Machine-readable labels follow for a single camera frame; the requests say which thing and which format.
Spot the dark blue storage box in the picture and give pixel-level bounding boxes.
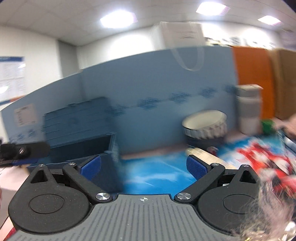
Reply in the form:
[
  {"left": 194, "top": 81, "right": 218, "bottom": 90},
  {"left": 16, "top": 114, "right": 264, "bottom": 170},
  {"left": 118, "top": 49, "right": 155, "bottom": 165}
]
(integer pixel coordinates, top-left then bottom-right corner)
[{"left": 26, "top": 97, "right": 121, "bottom": 193}]

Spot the striped ceramic bowl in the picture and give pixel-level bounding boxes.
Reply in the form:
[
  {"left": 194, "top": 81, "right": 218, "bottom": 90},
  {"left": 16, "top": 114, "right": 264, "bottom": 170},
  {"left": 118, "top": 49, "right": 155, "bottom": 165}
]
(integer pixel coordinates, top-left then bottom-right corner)
[{"left": 182, "top": 110, "right": 227, "bottom": 150}]

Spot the green bottle cap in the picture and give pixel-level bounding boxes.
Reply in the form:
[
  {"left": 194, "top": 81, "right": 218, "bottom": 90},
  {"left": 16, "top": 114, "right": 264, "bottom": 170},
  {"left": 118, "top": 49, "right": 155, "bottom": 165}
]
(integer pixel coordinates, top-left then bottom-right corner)
[{"left": 261, "top": 119, "right": 275, "bottom": 135}]

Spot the grey white cup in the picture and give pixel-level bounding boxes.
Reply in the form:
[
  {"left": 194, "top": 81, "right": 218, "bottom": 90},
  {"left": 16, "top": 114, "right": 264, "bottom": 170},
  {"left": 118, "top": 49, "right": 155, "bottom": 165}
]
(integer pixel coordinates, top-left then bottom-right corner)
[{"left": 235, "top": 84, "right": 263, "bottom": 136}]

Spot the light blue foam board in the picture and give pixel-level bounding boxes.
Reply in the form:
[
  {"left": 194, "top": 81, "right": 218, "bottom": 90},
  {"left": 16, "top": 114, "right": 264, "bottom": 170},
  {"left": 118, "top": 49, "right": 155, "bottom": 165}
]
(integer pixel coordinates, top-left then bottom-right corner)
[{"left": 1, "top": 46, "right": 237, "bottom": 154}]

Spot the orange board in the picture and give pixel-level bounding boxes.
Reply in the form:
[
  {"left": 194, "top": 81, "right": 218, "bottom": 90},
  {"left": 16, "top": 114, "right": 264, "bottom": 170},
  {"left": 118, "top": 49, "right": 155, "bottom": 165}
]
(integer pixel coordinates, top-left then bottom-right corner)
[{"left": 232, "top": 46, "right": 275, "bottom": 119}]

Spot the brown cardboard box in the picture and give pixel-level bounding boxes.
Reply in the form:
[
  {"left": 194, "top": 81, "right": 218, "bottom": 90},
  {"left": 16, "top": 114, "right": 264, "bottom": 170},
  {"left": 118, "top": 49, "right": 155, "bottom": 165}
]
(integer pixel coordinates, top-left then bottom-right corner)
[{"left": 269, "top": 49, "right": 296, "bottom": 120}]

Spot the white paper bag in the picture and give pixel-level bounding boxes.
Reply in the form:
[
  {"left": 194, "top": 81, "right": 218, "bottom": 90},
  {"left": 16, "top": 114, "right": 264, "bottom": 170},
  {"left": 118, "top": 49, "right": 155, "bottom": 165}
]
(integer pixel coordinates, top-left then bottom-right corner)
[{"left": 151, "top": 21, "right": 206, "bottom": 72}]

